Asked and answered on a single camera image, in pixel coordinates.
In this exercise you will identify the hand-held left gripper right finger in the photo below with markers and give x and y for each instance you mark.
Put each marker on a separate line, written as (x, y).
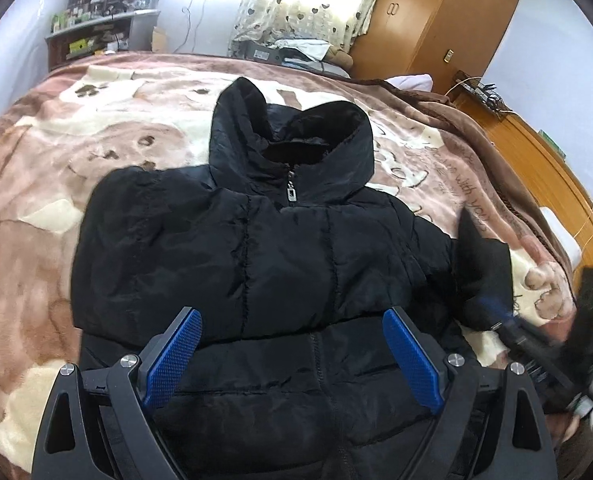
(411, 355)

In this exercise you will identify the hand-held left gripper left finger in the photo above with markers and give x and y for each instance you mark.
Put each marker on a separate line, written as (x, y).
(174, 355)

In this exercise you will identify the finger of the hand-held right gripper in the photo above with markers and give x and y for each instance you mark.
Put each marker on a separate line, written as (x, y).
(518, 332)

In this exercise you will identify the black puffer jacket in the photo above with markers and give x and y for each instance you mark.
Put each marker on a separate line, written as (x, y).
(276, 260)

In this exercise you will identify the white mattress edge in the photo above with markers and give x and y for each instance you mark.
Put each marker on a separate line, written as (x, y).
(561, 232)

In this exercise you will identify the brown bear printed blanket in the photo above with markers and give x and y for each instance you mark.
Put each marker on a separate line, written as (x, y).
(51, 185)

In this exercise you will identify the power strip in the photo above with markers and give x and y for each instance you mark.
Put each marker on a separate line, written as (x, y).
(486, 94)

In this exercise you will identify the white pillow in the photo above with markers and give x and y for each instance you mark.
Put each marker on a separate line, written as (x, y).
(411, 82)

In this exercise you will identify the cardboard box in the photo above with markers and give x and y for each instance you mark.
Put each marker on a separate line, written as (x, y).
(159, 40)

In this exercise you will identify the white folded cloth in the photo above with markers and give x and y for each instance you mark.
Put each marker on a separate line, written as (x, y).
(304, 49)

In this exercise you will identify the wooden wardrobe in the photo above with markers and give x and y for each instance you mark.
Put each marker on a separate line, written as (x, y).
(436, 15)

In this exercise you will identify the cluttered corner shelf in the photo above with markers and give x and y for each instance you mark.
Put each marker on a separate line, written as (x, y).
(96, 2)

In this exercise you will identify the heart print curtain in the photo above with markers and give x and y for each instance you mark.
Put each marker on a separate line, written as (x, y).
(306, 0)

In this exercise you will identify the wooden bed frame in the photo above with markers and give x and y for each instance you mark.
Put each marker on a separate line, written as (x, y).
(536, 160)

